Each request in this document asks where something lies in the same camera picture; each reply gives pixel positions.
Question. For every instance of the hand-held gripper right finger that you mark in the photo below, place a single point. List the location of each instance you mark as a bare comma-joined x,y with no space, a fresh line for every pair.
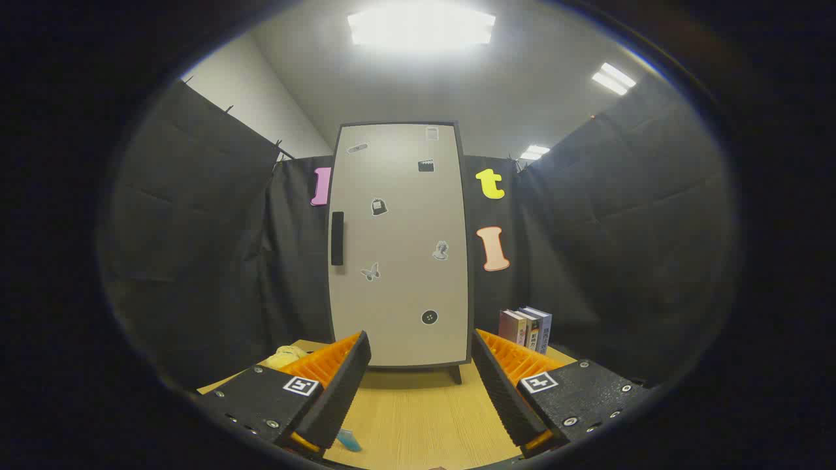
503,391

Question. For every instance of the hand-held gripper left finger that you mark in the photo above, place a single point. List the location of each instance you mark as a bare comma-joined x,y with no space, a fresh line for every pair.
339,391

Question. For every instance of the white and blue tube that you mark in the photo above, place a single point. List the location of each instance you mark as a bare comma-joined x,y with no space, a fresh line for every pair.
349,440

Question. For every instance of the light grey cabinet door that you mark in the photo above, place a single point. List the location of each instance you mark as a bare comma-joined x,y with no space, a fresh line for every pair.
405,294

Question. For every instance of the dark grey cabinet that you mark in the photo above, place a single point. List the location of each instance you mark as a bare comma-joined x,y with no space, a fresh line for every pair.
456,375

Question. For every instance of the white spine book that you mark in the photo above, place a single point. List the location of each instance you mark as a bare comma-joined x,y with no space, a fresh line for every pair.
530,334

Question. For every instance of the yellow plush toy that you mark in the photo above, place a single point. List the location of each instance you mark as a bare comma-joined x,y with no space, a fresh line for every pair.
285,356

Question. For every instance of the blue grey book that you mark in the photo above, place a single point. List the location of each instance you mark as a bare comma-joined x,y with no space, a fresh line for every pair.
544,329

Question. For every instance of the black backdrop cloth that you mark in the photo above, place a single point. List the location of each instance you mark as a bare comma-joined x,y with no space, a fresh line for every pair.
196,228

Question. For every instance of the ceiling light panel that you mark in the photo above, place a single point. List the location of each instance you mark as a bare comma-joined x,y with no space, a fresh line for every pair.
421,25
535,152
614,78

